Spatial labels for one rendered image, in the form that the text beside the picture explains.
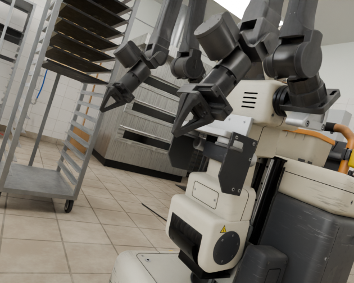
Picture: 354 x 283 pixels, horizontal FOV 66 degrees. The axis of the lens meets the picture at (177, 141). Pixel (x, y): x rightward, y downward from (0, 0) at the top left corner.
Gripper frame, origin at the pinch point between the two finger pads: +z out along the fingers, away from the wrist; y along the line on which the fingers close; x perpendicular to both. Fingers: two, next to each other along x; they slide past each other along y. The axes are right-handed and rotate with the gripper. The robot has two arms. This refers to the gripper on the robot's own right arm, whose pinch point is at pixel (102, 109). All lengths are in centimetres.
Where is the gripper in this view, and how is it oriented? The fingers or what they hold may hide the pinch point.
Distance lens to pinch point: 88.6
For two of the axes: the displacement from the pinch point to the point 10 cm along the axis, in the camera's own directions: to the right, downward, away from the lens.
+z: -6.4, 7.3, -2.4
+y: 5.3, 2.0, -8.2
